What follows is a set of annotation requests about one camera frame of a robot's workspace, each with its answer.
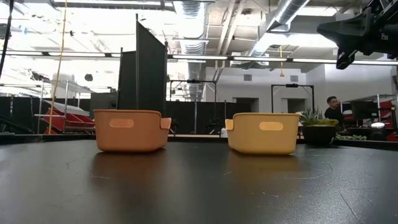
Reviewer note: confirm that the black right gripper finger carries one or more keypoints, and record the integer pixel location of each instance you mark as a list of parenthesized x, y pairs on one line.
[(345, 59), (351, 31)]

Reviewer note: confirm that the person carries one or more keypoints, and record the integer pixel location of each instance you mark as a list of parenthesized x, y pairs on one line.
[(335, 114)]

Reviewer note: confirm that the potted succulent plant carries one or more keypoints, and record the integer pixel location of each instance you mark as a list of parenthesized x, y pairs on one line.
[(318, 132)]

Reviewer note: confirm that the yellow plastic bin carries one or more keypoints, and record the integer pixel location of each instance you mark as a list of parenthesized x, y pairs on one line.
[(264, 133)]

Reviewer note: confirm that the black partition panel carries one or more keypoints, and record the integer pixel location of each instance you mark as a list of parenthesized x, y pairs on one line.
[(149, 74)]

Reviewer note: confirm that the orange plastic bin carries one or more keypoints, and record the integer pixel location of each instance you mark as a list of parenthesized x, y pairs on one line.
[(130, 130)]

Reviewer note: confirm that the metal rack with red bins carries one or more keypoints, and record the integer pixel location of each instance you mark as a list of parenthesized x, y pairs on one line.
[(66, 119)]

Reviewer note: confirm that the black metal frame stand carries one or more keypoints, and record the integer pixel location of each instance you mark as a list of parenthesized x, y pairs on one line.
[(192, 105), (292, 93)]

